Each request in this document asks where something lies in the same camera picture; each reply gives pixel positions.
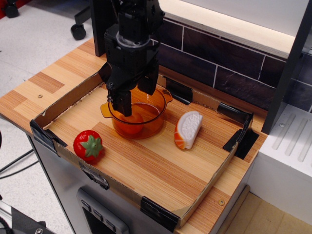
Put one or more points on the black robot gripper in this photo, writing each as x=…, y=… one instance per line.
x=133, y=65

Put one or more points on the orange toy carrot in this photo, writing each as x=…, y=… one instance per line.
x=129, y=125

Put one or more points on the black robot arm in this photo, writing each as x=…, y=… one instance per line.
x=137, y=20

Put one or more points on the orange transparent plastic pot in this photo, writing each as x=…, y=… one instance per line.
x=151, y=107

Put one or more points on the cardboard fence with black tape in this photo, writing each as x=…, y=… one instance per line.
x=150, y=184

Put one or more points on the salmon sushi toy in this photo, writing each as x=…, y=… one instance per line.
x=187, y=128

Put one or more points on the red toy strawberry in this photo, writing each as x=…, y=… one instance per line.
x=88, y=145

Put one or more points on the black office chair base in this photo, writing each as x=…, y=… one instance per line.
x=77, y=30

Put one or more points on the grey control panel with buttons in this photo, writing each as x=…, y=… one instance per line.
x=99, y=219

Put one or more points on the white toy sink drainboard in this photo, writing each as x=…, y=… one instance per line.
x=290, y=140

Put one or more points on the black equipment bottom left corner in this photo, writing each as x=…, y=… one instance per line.
x=12, y=221

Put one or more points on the black post of backsplash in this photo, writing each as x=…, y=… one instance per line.
x=103, y=16

